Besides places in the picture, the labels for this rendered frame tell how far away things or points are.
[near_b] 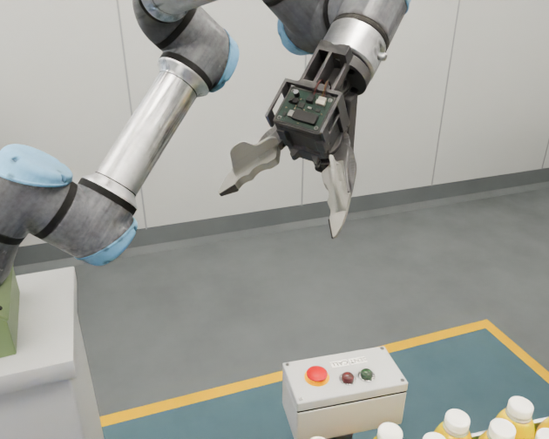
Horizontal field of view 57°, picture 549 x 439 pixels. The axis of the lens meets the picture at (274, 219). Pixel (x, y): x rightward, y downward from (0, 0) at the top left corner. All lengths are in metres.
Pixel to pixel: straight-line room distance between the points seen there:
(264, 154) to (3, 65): 2.73
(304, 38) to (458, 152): 3.71
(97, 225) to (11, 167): 0.17
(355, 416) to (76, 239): 0.58
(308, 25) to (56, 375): 0.69
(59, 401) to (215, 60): 0.69
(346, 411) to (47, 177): 0.63
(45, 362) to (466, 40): 3.69
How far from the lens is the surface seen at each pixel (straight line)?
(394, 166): 4.07
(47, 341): 1.00
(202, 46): 1.03
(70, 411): 1.03
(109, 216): 0.95
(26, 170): 0.90
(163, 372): 2.59
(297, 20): 0.72
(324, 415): 0.92
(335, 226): 0.55
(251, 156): 0.60
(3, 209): 0.92
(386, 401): 0.95
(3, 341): 0.97
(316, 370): 0.92
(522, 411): 0.98
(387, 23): 0.65
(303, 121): 0.54
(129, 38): 3.22
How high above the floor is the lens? 1.74
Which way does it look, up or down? 26 degrees down
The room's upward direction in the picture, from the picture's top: straight up
